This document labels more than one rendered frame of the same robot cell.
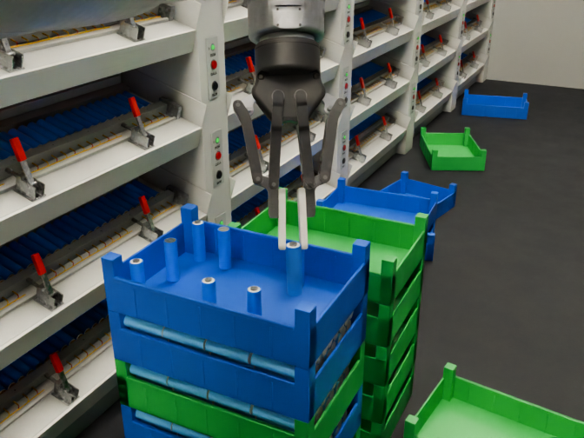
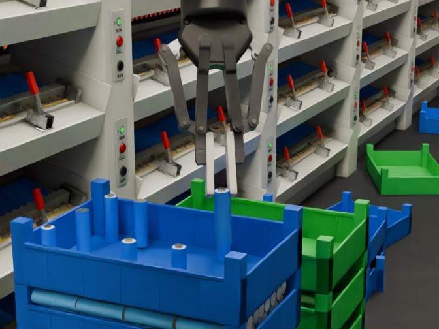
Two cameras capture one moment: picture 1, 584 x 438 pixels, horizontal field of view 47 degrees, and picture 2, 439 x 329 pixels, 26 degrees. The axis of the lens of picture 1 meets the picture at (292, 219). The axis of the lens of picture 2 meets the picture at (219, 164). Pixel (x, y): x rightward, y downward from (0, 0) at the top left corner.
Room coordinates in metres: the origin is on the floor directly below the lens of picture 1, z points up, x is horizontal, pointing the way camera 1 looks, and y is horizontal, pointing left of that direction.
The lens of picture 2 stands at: (-0.31, 0.03, 0.85)
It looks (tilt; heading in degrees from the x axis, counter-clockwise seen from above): 16 degrees down; 358
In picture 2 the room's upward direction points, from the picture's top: straight up
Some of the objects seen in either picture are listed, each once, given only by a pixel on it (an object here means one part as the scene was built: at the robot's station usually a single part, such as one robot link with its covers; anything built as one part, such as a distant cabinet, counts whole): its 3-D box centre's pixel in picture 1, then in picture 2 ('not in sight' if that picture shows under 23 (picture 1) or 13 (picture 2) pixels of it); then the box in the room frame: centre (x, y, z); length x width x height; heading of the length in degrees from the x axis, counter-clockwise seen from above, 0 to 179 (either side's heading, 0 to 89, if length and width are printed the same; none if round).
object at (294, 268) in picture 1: (294, 268); (223, 216); (0.68, 0.00, 0.51); 0.02 x 0.02 x 0.06
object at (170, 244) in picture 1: (171, 260); (83, 234); (0.84, 0.17, 0.44); 0.02 x 0.02 x 0.06
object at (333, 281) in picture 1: (240, 275); (160, 243); (0.79, 0.07, 0.44); 0.30 x 0.20 x 0.08; 64
